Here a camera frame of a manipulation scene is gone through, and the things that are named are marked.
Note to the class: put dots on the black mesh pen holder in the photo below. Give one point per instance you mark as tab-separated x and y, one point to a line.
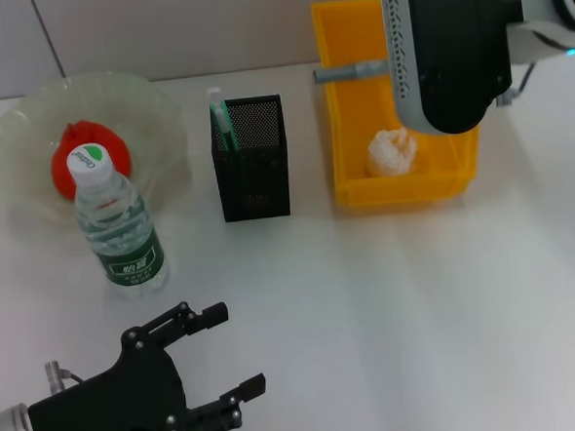
251	188

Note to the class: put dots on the clear water bottle green label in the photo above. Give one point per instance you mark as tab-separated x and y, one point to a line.
123	235

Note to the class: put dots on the yellow plastic storage bin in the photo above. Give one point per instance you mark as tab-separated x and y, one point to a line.
351	133

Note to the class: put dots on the translucent glass fruit plate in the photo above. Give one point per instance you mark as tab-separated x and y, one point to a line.
129	103

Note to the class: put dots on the grey marker pen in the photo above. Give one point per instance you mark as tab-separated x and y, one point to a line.
347	71

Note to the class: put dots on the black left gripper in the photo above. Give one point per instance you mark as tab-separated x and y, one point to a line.
113	407

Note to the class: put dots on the red-orange fruit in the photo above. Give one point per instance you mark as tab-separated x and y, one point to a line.
117	152

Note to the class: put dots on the white paper ball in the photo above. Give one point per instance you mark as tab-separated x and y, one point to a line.
391	153

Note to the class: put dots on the mint green utility knife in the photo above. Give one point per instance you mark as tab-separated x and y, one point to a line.
220	114

